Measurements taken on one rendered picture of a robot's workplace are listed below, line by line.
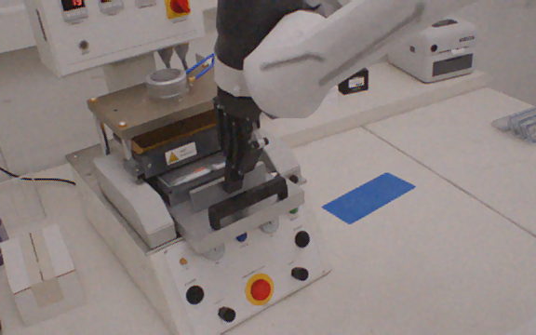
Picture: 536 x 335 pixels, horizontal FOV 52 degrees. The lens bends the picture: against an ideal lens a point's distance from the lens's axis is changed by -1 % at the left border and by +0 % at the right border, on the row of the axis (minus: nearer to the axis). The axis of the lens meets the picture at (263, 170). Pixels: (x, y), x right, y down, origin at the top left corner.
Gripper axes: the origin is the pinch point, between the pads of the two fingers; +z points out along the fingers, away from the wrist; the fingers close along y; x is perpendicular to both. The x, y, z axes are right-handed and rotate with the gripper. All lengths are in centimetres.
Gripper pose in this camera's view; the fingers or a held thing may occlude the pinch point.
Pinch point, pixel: (234, 175)
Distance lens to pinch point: 94.2
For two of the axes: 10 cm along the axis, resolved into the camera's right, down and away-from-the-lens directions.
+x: 8.3, -3.5, 4.4
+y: 5.5, 6.5, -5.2
